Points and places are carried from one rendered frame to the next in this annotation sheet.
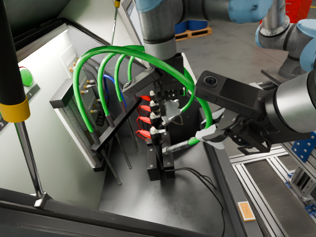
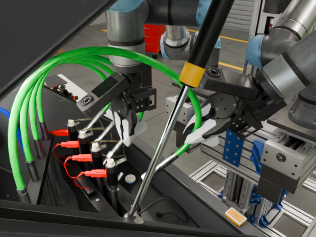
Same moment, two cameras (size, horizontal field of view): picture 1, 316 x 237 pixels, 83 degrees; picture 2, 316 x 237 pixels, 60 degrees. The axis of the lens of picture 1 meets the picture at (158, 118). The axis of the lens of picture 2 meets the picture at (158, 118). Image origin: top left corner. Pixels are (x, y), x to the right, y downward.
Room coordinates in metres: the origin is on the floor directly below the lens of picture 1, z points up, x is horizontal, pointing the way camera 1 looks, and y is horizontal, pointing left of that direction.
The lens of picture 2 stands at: (-0.02, 0.30, 1.55)
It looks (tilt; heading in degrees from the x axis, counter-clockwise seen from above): 30 degrees down; 317
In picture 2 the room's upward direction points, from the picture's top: straight up
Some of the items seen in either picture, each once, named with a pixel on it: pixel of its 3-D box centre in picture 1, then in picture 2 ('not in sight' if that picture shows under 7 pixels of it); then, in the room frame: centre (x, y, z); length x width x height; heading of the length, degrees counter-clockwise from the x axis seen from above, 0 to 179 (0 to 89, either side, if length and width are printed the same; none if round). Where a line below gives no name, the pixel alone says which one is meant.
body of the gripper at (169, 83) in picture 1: (167, 78); (131, 87); (0.44, -0.05, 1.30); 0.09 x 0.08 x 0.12; 85
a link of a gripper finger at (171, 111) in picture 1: (170, 112); (136, 130); (0.42, -0.04, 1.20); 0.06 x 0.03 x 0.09; 85
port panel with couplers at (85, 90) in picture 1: (87, 86); not in sight; (0.71, 0.27, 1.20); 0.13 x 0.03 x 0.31; 175
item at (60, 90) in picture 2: not in sight; (62, 91); (1.17, -0.18, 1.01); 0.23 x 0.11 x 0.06; 175
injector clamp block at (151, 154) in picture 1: (160, 146); (97, 197); (0.57, 0.01, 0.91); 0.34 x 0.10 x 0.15; 175
